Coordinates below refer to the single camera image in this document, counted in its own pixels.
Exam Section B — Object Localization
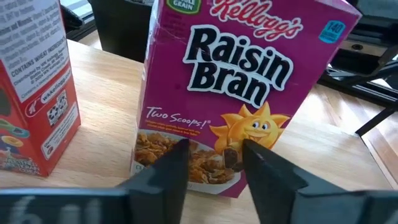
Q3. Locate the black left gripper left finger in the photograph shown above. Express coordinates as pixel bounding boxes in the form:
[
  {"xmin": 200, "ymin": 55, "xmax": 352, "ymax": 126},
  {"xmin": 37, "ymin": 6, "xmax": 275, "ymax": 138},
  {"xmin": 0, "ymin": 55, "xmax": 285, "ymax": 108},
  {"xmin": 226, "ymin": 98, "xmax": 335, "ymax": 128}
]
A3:
[{"xmin": 0, "ymin": 138, "xmax": 190, "ymax": 224}]

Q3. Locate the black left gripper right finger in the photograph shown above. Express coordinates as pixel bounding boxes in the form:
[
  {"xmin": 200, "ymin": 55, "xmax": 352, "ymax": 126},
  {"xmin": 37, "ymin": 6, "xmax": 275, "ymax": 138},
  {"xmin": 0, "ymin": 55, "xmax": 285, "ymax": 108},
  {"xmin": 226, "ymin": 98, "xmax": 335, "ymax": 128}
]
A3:
[{"xmin": 242, "ymin": 139, "xmax": 398, "ymax": 224}]

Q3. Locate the red Froot Loops cereal box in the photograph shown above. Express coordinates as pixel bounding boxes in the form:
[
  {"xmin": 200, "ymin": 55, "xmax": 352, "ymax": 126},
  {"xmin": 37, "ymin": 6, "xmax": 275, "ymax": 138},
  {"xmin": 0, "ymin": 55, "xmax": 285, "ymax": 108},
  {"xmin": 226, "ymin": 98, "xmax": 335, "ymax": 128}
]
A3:
[{"xmin": 0, "ymin": 0, "xmax": 81, "ymax": 177}]

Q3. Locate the wooden shelf with black frame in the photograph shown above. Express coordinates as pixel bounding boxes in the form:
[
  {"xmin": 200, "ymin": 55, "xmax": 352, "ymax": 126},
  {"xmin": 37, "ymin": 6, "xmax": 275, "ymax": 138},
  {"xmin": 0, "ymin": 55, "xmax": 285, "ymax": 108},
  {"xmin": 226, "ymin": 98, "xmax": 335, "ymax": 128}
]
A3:
[{"xmin": 0, "ymin": 39, "xmax": 398, "ymax": 224}]

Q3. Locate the purple Raisin Bran cereal box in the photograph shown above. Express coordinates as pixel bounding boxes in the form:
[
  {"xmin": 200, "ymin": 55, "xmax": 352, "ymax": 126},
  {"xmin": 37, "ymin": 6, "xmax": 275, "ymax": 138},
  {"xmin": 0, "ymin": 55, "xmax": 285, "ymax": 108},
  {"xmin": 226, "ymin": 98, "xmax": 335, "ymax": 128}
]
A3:
[{"xmin": 129, "ymin": 0, "xmax": 363, "ymax": 198}]

